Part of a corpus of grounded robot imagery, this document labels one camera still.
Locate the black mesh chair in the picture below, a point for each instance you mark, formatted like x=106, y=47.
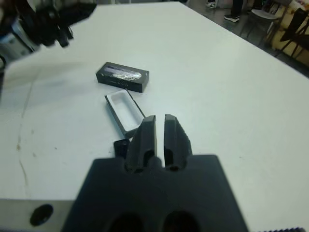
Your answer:
x=293, y=31

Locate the grey chair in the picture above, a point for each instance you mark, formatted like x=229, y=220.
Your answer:
x=263, y=15

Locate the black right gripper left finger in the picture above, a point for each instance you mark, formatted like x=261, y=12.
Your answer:
x=143, y=145

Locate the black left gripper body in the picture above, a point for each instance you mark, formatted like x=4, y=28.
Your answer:
x=41, y=21

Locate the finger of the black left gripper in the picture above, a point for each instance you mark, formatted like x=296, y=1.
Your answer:
x=82, y=9

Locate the black box base white insert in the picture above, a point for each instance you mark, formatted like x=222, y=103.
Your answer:
x=125, y=111

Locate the black box lid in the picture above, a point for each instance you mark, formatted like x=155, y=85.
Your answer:
x=120, y=77

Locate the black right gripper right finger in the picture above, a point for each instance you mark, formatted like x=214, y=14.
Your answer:
x=175, y=142

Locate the person in black trousers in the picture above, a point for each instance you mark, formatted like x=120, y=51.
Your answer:
x=233, y=12

